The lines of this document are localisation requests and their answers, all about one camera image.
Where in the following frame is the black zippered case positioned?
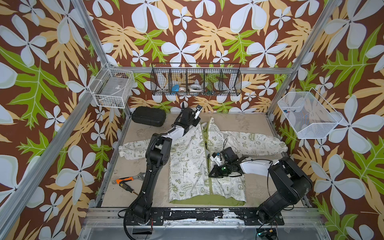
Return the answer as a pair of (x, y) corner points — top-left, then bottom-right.
(132, 106), (166, 127)

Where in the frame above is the blue object in basket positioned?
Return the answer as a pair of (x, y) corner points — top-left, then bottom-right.
(171, 85), (180, 93)

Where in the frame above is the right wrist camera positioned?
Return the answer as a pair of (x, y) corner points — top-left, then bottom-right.
(210, 153), (224, 166)

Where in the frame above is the white mesh basket right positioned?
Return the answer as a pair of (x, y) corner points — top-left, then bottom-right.
(278, 88), (344, 140)

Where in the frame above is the white tape roll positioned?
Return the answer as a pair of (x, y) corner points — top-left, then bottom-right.
(189, 84), (204, 93)

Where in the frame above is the small green circuit board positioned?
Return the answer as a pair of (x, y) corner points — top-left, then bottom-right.
(256, 229), (278, 240)

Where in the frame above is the white wire basket left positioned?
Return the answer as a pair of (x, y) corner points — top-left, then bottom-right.
(89, 68), (136, 109)

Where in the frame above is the white green printed jacket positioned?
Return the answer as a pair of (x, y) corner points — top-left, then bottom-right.
(118, 116), (289, 207)

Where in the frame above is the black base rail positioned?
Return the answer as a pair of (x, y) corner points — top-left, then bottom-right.
(122, 206), (285, 226)

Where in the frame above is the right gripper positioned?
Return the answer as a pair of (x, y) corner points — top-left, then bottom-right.
(206, 162), (232, 178)

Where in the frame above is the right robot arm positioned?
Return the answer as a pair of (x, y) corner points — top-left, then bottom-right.
(209, 147), (314, 224)

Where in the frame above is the black wire basket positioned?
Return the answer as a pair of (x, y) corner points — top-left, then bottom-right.
(150, 63), (243, 96)

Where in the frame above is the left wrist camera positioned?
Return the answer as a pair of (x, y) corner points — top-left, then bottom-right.
(195, 105), (203, 120)

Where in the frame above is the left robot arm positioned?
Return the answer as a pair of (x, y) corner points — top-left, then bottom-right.
(125, 105), (203, 224)

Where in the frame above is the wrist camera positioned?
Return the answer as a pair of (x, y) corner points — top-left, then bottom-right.
(210, 153), (224, 166)
(195, 105), (203, 120)

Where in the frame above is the orange handled wrench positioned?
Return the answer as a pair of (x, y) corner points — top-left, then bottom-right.
(112, 173), (146, 185)

